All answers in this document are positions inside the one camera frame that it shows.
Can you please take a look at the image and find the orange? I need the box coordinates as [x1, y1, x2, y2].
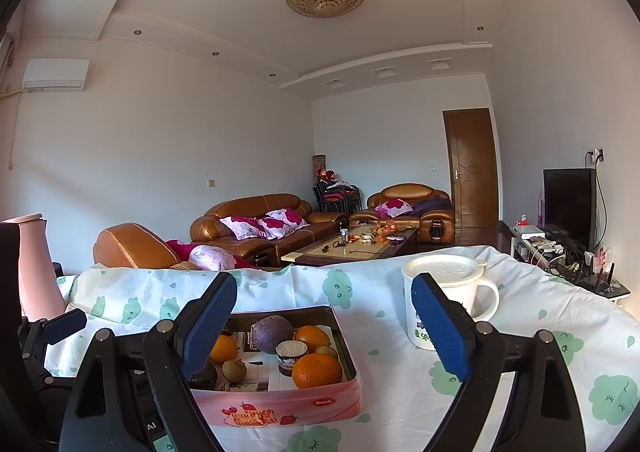
[209, 335, 239, 364]
[291, 353, 344, 390]
[294, 325, 332, 353]

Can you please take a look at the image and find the dark wooden coffee table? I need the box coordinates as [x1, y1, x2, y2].
[281, 223, 418, 267]

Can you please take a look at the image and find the white mug lid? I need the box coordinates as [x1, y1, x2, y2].
[401, 255, 488, 289]

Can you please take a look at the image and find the purple blanket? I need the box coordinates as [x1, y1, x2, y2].
[410, 197, 453, 217]

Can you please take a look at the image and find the stack of black chairs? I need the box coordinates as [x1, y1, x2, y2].
[313, 181, 362, 214]

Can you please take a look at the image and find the brown wooden door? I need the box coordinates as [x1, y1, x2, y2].
[442, 108, 500, 245]

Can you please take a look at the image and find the light pink cushion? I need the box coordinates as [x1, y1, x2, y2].
[189, 245, 237, 271]

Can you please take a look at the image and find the white printed mug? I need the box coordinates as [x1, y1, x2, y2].
[401, 255, 501, 350]

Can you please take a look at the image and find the pink cookie tin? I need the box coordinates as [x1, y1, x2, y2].
[187, 305, 362, 429]

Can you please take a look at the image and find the black television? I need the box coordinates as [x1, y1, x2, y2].
[543, 168, 599, 253]

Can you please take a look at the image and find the purple passion fruit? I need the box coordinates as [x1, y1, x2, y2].
[250, 315, 296, 355]

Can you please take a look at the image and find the dark television stand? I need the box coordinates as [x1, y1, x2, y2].
[501, 219, 632, 305]

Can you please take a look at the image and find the long brown leather sofa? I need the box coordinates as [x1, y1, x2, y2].
[190, 193, 349, 267]

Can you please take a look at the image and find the pink jug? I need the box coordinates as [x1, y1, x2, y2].
[1, 213, 66, 318]

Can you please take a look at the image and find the brown leather armchair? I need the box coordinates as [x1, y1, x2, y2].
[349, 183, 456, 244]

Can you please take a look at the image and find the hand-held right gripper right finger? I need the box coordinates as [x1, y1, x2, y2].
[410, 272, 587, 452]

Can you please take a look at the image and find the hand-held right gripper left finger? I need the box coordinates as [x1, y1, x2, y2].
[59, 271, 240, 452]

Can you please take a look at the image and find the white green-print tablecloth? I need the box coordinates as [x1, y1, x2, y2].
[44, 245, 640, 452]

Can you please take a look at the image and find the dark brown round fruit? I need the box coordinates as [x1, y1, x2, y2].
[189, 361, 219, 390]

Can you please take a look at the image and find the pink floral cushion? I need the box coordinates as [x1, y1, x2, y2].
[376, 199, 414, 218]
[219, 215, 268, 240]
[256, 207, 308, 239]

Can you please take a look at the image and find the white wall air conditioner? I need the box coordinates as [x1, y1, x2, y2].
[22, 59, 91, 93]

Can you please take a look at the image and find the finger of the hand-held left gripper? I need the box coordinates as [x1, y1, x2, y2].
[42, 309, 89, 346]

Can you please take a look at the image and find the black wireless router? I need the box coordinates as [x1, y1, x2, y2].
[582, 247, 619, 292]

